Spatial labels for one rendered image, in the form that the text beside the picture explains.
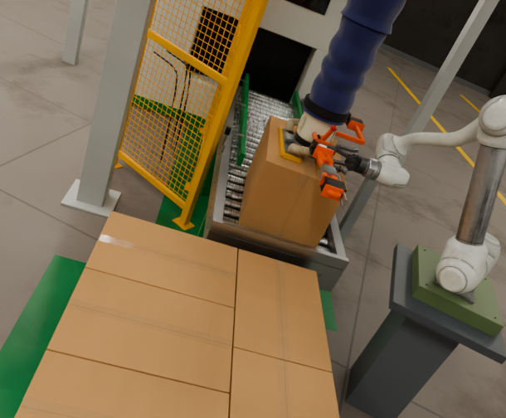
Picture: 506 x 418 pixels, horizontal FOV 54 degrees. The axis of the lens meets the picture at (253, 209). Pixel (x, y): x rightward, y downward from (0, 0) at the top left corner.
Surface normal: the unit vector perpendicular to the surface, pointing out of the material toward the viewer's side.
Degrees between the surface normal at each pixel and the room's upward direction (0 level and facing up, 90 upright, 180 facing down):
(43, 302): 0
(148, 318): 0
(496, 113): 84
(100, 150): 90
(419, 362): 90
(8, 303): 0
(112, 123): 90
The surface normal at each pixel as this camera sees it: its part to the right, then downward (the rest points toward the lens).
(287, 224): -0.07, 0.51
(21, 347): 0.34, -0.80
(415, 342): -0.29, 0.42
